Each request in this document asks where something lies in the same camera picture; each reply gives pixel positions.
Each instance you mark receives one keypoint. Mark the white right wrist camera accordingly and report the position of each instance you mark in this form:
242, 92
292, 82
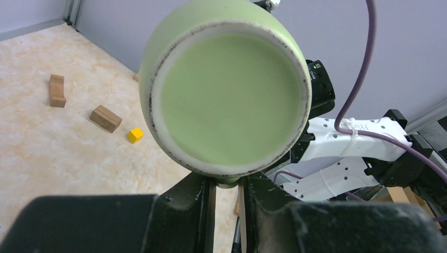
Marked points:
268, 5

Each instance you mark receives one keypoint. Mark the orange-brown wooden block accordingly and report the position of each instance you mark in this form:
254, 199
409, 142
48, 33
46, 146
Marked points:
402, 195

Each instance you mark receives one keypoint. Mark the curved brown wooden block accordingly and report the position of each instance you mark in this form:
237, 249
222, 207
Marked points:
56, 91

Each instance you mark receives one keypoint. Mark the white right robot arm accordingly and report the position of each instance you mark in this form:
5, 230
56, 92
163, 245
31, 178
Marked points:
374, 152

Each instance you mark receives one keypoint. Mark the brown rectangular wooden block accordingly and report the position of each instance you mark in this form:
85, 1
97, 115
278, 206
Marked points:
105, 118

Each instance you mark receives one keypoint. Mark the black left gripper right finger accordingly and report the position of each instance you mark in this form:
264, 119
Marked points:
275, 221

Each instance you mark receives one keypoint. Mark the light green mug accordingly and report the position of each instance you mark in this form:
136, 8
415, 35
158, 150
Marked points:
224, 88

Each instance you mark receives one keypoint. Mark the small yellow cube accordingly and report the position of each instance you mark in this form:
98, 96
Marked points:
135, 135

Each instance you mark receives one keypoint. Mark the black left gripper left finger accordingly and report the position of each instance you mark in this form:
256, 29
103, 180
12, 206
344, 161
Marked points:
180, 220

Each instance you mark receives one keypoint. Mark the light wooden block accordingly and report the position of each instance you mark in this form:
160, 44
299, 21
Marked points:
136, 77

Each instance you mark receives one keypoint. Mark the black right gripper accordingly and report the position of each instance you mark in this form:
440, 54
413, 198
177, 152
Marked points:
323, 94

